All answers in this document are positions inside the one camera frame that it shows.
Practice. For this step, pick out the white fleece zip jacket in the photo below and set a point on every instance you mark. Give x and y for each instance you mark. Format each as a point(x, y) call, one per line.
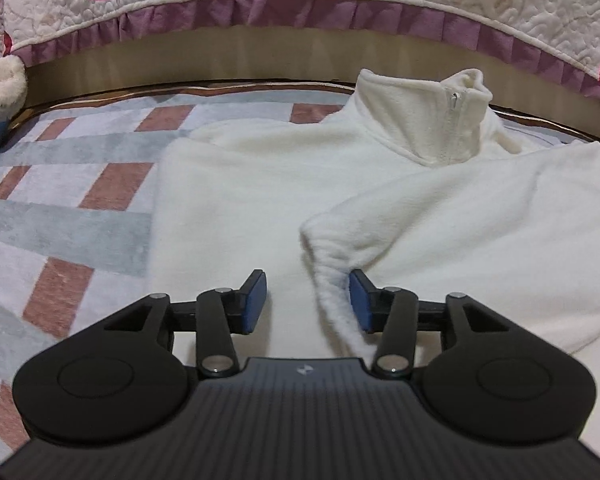
point(255, 185)

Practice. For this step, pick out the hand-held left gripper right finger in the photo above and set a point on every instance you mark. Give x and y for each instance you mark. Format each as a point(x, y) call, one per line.
point(360, 305)

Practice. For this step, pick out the grey rabbit plush toy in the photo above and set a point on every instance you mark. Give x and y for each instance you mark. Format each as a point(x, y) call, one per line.
point(0, 82)

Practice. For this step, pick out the beige bed base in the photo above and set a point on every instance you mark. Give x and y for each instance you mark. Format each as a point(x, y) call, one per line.
point(230, 55)

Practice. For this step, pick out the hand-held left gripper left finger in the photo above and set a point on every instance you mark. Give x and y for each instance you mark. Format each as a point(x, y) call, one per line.
point(256, 305)

